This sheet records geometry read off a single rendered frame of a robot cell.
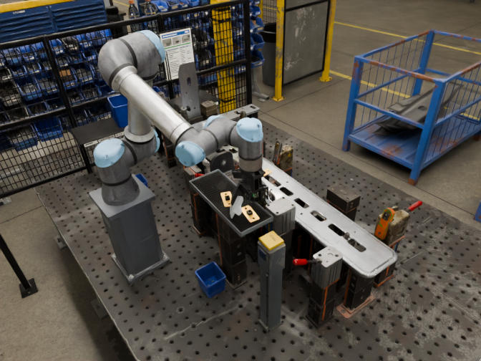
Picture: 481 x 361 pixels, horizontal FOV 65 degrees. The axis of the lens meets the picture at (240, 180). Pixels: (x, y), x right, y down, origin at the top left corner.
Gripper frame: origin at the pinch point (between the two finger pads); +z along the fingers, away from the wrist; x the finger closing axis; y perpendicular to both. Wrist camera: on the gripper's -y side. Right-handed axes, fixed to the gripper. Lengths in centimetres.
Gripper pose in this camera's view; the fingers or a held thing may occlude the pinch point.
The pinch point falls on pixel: (249, 210)
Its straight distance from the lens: 132.1
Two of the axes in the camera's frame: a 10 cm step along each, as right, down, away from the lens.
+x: 8.9, -3.0, 3.4
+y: 4.5, 5.1, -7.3
